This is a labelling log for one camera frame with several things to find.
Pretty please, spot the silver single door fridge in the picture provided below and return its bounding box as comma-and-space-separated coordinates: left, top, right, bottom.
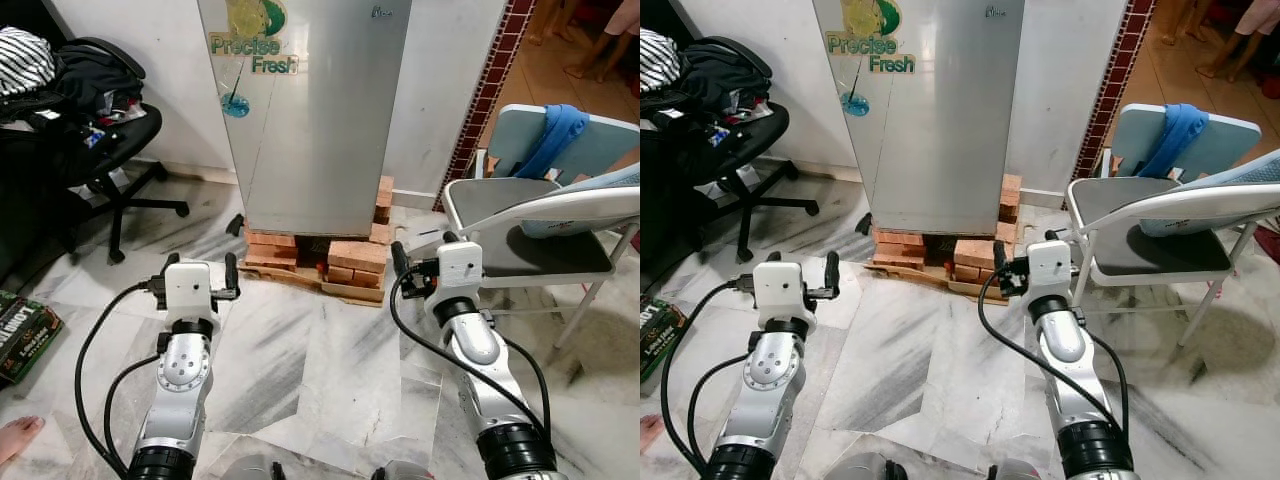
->
197, 0, 413, 238
812, 0, 1026, 238

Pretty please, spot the white grey folding chair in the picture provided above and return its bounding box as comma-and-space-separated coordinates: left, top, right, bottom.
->
443, 165, 641, 351
1065, 150, 1280, 351

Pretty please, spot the black swivel office chair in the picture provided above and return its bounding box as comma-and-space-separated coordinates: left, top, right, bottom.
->
0, 38, 191, 264
640, 38, 826, 263

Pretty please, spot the green printed carton box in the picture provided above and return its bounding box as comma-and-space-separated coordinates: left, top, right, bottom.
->
640, 297, 689, 383
0, 290, 64, 386

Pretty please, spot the blue cloth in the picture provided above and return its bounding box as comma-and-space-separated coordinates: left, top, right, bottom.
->
1135, 103, 1209, 181
515, 104, 591, 181

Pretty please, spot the grey robot left leg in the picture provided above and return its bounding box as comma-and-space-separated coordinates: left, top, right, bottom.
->
830, 452, 906, 480
220, 455, 286, 480

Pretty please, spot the light blue plastic board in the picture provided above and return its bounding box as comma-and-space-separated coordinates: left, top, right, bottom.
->
1110, 103, 1263, 181
487, 104, 641, 186

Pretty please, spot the black clothes pile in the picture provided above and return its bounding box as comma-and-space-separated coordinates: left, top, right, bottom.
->
680, 45, 773, 119
50, 45, 148, 119

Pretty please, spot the black white striped cloth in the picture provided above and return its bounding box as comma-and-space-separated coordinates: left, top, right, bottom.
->
640, 28, 683, 94
0, 27, 57, 98

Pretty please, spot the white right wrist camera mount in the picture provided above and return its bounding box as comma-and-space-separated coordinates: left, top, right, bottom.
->
1026, 240, 1074, 299
437, 240, 486, 301

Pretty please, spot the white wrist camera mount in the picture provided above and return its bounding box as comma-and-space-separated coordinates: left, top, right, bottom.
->
163, 262, 214, 321
753, 262, 807, 327
1026, 240, 1074, 299
437, 240, 486, 301

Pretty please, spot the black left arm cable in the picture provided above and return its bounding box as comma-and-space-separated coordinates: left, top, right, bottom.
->
75, 278, 167, 479
660, 278, 757, 479

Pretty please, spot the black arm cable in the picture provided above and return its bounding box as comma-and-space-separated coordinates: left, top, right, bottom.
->
660, 278, 757, 479
75, 278, 167, 479
977, 268, 1131, 436
388, 272, 553, 436

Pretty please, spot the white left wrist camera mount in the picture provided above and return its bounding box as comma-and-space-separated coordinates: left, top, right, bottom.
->
163, 262, 214, 321
753, 262, 807, 327

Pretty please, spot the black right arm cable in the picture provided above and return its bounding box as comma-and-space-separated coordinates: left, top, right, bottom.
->
977, 268, 1131, 436
388, 272, 553, 436

